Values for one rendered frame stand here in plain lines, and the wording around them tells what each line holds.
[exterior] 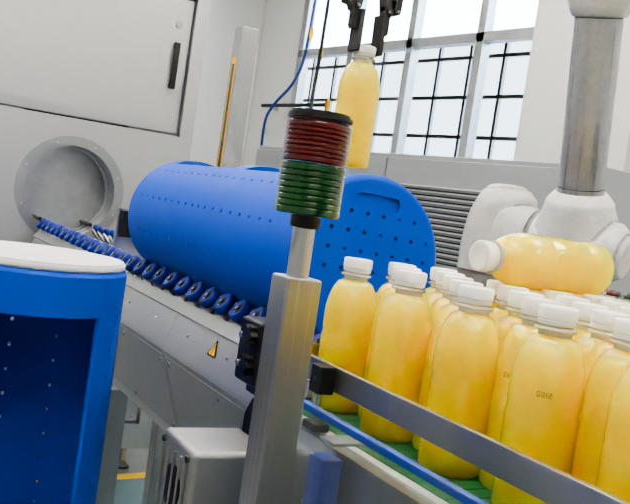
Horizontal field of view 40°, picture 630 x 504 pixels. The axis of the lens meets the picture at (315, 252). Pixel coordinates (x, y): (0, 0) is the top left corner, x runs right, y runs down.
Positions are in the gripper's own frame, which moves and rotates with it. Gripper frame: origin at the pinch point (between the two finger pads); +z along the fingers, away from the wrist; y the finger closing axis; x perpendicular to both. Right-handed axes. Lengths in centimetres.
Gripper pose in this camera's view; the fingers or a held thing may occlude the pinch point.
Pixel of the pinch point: (367, 34)
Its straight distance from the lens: 154.1
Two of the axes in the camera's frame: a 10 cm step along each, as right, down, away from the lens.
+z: -1.4, 9.9, 0.5
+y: -8.7, -1.0, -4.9
